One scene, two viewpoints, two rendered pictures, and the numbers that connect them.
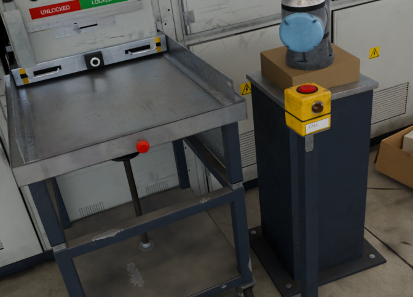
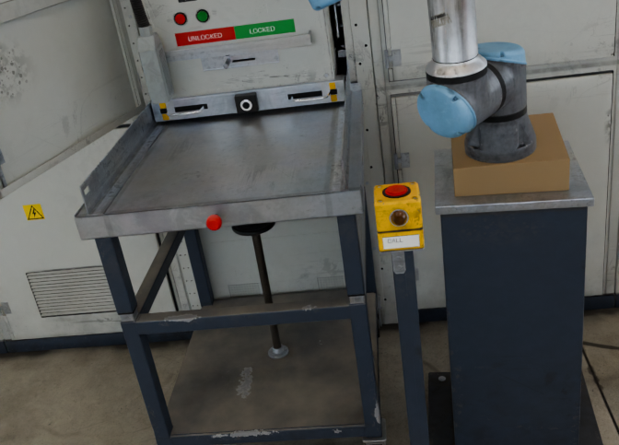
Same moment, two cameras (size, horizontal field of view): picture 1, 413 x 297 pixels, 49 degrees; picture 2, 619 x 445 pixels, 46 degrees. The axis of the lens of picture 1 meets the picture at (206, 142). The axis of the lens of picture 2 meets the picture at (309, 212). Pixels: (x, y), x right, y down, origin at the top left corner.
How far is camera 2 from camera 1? 65 cm
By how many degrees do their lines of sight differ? 24
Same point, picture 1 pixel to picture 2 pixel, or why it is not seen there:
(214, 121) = (315, 208)
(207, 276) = (323, 411)
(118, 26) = (281, 63)
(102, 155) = (171, 224)
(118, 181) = (280, 262)
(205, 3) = (419, 41)
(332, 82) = (521, 185)
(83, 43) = (236, 80)
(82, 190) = (234, 262)
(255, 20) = not seen: hidden behind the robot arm
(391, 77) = not seen: outside the picture
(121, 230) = (199, 317)
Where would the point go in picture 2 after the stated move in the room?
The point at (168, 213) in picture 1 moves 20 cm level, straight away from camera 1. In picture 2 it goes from (258, 312) to (284, 266)
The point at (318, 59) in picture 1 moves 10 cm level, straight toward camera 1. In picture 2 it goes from (496, 149) to (474, 168)
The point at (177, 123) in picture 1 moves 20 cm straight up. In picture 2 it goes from (264, 203) to (248, 112)
